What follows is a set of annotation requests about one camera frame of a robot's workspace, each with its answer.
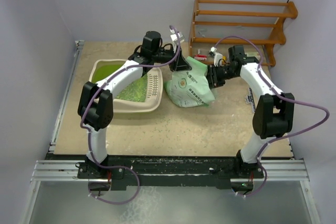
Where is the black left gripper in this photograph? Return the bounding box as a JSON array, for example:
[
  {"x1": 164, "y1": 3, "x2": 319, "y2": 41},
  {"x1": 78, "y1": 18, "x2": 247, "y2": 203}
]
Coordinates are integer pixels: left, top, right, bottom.
[{"x1": 152, "y1": 44, "x2": 192, "y2": 72}]

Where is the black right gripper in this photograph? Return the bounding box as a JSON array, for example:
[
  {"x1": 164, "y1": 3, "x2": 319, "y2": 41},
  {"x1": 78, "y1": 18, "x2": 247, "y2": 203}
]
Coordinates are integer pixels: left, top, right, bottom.
[{"x1": 201, "y1": 65, "x2": 236, "y2": 92}]

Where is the green cat litter bag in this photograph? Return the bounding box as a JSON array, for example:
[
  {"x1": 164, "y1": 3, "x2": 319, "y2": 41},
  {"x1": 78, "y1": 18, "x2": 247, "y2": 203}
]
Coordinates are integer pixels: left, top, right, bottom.
[{"x1": 164, "y1": 57, "x2": 215, "y2": 108}]

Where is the black white bag sealing strip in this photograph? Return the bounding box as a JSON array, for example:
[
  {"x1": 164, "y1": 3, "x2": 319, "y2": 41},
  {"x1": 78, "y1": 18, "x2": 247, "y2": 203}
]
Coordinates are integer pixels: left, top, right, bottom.
[{"x1": 245, "y1": 88, "x2": 256, "y2": 113}]

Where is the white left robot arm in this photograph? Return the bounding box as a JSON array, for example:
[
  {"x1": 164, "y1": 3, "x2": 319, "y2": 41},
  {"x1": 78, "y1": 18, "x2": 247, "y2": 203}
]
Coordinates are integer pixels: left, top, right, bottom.
[{"x1": 77, "y1": 26, "x2": 191, "y2": 178}]

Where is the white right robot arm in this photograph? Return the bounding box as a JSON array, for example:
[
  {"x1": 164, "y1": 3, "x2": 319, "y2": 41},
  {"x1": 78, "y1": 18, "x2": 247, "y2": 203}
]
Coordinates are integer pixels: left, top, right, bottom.
[{"x1": 206, "y1": 45, "x2": 294, "y2": 177}]

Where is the red white small box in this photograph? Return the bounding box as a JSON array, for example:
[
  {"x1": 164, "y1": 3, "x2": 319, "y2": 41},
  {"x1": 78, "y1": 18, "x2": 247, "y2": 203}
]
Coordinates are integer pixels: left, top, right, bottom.
[{"x1": 194, "y1": 55, "x2": 207, "y2": 60}]

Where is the beige green litter box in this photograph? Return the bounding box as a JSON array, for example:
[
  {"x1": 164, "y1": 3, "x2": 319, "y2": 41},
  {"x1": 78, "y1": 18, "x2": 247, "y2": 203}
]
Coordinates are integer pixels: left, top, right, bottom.
[{"x1": 89, "y1": 59, "x2": 163, "y2": 113}]

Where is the green litter pellets pile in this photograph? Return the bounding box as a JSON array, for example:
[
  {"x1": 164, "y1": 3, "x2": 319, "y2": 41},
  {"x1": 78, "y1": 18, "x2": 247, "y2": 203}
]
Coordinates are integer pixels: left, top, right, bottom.
[{"x1": 116, "y1": 75, "x2": 148, "y2": 102}]

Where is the wooden shelf rack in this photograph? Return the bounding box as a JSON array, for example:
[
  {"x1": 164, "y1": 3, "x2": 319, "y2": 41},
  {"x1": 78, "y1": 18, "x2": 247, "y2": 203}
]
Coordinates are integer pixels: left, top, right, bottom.
[{"x1": 188, "y1": 0, "x2": 298, "y2": 67}]

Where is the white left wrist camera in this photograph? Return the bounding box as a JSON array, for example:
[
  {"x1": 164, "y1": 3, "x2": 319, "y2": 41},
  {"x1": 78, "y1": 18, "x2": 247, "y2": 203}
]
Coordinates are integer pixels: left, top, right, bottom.
[{"x1": 170, "y1": 32, "x2": 185, "y2": 50}]

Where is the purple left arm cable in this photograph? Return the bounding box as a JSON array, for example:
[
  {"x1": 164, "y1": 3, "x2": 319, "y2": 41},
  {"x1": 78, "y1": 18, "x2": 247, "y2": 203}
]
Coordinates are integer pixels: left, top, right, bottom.
[{"x1": 79, "y1": 25, "x2": 182, "y2": 205}]

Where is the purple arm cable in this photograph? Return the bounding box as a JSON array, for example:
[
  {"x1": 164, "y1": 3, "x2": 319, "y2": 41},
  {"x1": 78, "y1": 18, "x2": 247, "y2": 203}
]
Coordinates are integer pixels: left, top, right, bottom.
[
  {"x1": 79, "y1": 25, "x2": 182, "y2": 205},
  {"x1": 215, "y1": 35, "x2": 330, "y2": 198}
]

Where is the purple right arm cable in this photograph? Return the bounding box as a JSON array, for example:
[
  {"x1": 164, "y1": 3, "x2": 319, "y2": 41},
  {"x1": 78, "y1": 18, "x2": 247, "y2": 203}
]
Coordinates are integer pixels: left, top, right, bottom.
[{"x1": 215, "y1": 35, "x2": 330, "y2": 198}]

